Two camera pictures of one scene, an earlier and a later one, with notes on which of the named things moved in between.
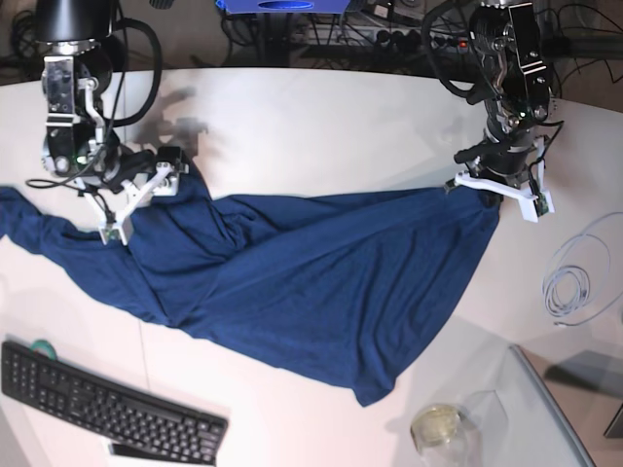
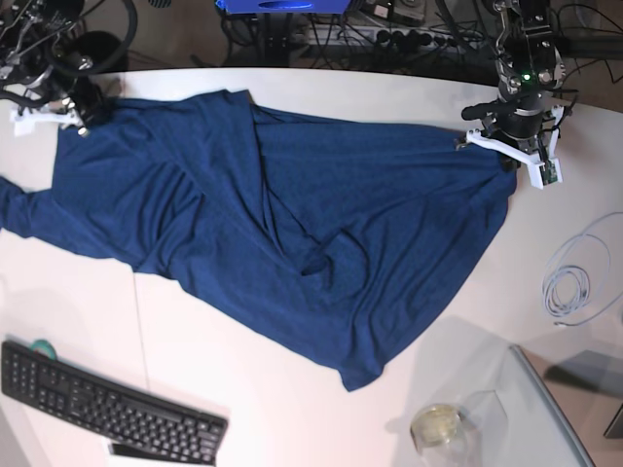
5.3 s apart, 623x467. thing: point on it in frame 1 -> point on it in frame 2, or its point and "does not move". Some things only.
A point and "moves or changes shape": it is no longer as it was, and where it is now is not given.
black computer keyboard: [113, 413] does not move
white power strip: [388, 38] does not move
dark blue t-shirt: [349, 284] moves or changes shape
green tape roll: [45, 348] does not move
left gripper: [120, 166] -> [91, 105]
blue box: [285, 7] does not move
